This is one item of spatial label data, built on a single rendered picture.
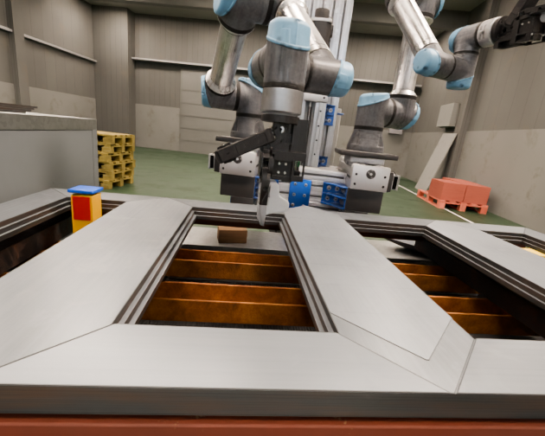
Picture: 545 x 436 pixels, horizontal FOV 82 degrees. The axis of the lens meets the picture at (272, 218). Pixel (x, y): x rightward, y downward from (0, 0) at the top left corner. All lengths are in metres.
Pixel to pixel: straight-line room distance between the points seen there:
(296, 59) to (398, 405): 0.50
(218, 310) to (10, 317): 0.36
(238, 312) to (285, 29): 0.53
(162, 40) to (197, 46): 1.32
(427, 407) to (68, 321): 0.39
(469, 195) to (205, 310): 6.66
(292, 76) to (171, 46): 12.86
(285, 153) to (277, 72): 0.13
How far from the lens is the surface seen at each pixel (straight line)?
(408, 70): 1.47
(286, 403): 0.34
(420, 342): 0.45
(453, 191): 6.98
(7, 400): 0.38
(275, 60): 0.59
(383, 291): 0.55
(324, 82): 0.72
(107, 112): 13.72
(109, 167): 5.25
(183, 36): 13.32
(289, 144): 0.60
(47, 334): 0.42
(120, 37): 13.68
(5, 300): 0.50
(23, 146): 1.10
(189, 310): 0.70
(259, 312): 0.69
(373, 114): 1.34
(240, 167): 1.20
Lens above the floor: 1.07
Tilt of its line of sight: 15 degrees down
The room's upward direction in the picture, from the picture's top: 6 degrees clockwise
